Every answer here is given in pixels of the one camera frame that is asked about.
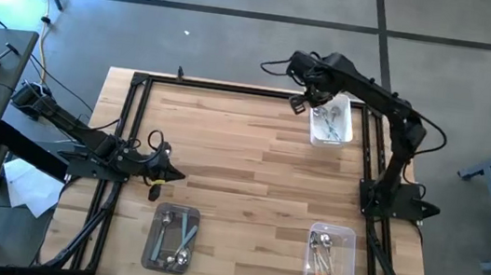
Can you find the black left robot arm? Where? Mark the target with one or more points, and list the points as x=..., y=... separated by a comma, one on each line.
x=69, y=124

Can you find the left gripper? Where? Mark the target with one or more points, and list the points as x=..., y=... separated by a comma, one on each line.
x=143, y=165

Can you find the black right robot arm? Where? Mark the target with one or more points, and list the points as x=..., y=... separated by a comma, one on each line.
x=373, y=92

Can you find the smoky grey plastic bin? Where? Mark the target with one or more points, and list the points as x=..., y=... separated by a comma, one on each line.
x=173, y=207

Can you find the clear plastic bin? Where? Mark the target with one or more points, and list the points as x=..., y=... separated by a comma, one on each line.
x=352, y=244

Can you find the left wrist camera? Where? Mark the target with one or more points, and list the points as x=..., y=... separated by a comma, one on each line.
x=154, y=192

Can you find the white paper sheet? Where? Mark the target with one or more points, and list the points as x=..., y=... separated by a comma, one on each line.
x=28, y=186

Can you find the white plastic bin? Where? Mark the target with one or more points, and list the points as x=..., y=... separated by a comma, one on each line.
x=347, y=131

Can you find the black table clamp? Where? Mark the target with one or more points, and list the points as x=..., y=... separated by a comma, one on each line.
x=180, y=73

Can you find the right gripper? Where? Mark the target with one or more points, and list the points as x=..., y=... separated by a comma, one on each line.
x=318, y=78

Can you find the black aluminium table frame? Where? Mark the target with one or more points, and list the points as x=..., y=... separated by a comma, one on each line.
x=233, y=88

